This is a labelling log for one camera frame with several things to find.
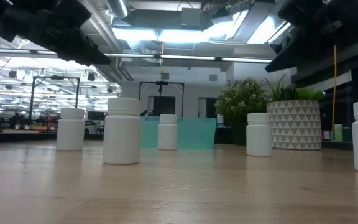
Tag silver ceiling duct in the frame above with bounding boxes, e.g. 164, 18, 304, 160
106, 0, 131, 19

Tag white-flowered plant in black pot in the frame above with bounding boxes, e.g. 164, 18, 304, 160
214, 77, 270, 146

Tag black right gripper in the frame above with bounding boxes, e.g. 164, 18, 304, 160
265, 6, 358, 73

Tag teal translucent plastic basket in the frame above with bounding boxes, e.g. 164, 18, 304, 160
140, 116, 218, 149

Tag small white pill bottle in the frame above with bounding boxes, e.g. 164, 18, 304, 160
157, 114, 179, 151

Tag white geometric patterned planter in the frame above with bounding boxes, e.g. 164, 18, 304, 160
264, 76, 325, 151

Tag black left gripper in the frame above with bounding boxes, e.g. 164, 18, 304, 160
0, 7, 111, 67

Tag yellow hanging power cable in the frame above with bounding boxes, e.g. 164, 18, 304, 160
331, 45, 337, 140

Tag black gantry frame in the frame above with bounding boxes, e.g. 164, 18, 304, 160
139, 80, 185, 118
28, 75, 80, 123

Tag dark green cylinder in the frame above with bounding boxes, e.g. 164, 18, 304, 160
342, 126, 353, 143

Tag black aluminium table rail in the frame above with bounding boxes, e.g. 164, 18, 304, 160
0, 130, 358, 153

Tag long horizontal light bar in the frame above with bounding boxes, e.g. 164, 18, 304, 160
0, 48, 273, 63

